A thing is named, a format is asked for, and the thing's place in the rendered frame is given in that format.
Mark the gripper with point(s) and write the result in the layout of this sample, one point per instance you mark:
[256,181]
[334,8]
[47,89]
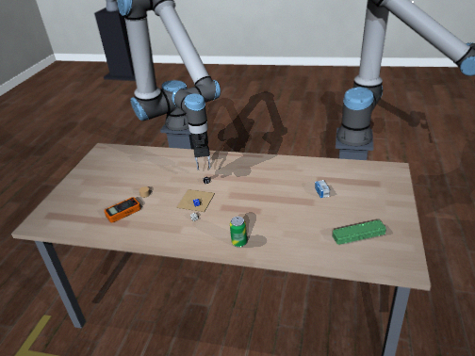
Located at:
[199,145]

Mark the black die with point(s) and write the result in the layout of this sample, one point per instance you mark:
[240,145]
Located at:
[206,180]

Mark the blue die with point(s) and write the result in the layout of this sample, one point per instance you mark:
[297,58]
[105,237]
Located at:
[196,202]

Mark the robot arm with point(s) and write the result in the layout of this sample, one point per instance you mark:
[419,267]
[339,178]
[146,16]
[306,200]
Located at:
[141,61]
[373,49]

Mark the tan mat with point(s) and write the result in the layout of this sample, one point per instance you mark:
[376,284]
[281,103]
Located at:
[187,203]

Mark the white die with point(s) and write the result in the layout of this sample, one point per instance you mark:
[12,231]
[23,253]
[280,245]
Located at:
[194,217]

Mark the tan cork cylinder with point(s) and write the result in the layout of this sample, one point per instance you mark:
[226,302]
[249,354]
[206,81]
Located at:
[144,191]

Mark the green can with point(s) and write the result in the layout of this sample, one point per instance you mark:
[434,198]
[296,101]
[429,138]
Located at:
[238,233]

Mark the orange multimeter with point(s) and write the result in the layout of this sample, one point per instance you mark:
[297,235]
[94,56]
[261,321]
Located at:
[122,210]

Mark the wooden table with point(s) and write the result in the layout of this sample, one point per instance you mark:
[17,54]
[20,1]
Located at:
[297,235]

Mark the blue box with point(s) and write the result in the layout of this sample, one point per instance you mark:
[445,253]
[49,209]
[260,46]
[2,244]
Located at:
[322,189]

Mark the jointed stand on dark box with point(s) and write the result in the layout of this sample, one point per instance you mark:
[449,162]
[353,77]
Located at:
[109,42]

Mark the green block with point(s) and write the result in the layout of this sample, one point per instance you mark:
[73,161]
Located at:
[358,232]

